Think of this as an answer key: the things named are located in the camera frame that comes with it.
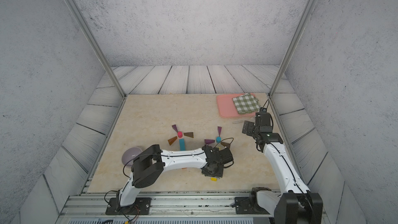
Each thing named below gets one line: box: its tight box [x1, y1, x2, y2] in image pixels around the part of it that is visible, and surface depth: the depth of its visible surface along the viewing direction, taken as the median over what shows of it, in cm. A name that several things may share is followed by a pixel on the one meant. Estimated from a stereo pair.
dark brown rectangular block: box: [183, 132, 194, 138], surface depth 99 cm
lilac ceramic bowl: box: [121, 146, 143, 168], surface depth 88 cm
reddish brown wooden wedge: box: [167, 135, 178, 146], surface depth 97 cm
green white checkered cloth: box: [232, 92, 261, 115], surface depth 117 cm
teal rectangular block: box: [178, 138, 186, 151], surface depth 96 cm
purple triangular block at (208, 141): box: [204, 138, 216, 145], surface depth 98 cm
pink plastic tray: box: [216, 93, 258, 118], surface depth 119 cm
